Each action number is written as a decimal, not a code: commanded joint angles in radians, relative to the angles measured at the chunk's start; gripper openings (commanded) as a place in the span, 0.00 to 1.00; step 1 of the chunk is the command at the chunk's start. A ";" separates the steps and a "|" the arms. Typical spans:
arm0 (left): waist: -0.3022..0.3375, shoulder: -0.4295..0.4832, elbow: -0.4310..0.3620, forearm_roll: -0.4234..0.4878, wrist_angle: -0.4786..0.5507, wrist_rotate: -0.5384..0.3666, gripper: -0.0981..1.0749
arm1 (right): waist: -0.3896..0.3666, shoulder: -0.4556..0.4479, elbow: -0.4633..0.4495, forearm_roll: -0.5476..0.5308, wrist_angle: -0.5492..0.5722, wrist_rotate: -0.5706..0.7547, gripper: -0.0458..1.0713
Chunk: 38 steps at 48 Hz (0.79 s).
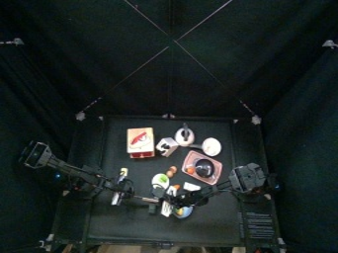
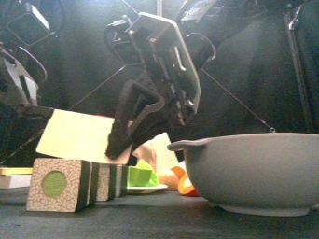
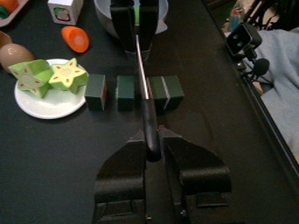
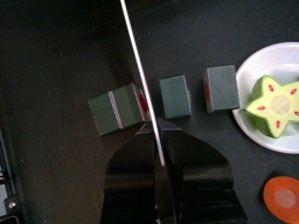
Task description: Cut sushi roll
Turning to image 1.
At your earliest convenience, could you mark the red snack box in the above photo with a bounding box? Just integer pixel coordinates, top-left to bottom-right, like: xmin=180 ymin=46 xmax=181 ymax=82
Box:
xmin=126 ymin=126 xmax=158 ymax=160

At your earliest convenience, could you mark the white card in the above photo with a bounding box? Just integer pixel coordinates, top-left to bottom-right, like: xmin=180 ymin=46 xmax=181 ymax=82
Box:
xmin=182 ymin=181 xmax=202 ymax=193

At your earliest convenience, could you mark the white round ladle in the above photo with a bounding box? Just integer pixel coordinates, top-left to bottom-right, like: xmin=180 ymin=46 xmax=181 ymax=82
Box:
xmin=190 ymin=136 xmax=224 ymax=158

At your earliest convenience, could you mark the white cube with black print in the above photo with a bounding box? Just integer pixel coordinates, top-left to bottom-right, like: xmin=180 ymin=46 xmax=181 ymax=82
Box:
xmin=155 ymin=136 xmax=181 ymax=158

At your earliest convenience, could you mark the white and yellow plastic piece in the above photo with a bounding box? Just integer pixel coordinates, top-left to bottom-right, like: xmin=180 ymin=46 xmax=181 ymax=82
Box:
xmin=119 ymin=167 xmax=131 ymax=182

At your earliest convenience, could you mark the blue bowl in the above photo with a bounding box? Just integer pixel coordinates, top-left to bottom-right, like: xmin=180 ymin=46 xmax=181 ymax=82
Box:
xmin=171 ymin=205 xmax=196 ymax=220

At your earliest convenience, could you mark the wooden toy knife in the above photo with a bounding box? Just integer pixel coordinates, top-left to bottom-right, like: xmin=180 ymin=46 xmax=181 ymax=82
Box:
xmin=131 ymin=196 xmax=162 ymax=204

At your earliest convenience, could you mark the black bowl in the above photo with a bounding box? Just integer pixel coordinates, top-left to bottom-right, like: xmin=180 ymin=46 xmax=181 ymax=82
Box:
xmin=194 ymin=158 xmax=217 ymax=179

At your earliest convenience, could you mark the white text label sticker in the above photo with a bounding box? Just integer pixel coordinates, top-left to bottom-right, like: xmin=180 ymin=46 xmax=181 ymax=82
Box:
xmin=244 ymin=211 xmax=277 ymax=240

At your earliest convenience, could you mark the pink rectangular tray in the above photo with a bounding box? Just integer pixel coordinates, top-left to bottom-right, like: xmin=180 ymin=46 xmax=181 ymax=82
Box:
xmin=181 ymin=149 xmax=225 ymax=186

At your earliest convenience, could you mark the white and orange sushi piece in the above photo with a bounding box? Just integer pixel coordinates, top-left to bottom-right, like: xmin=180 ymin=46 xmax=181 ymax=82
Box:
xmin=167 ymin=184 xmax=182 ymax=197

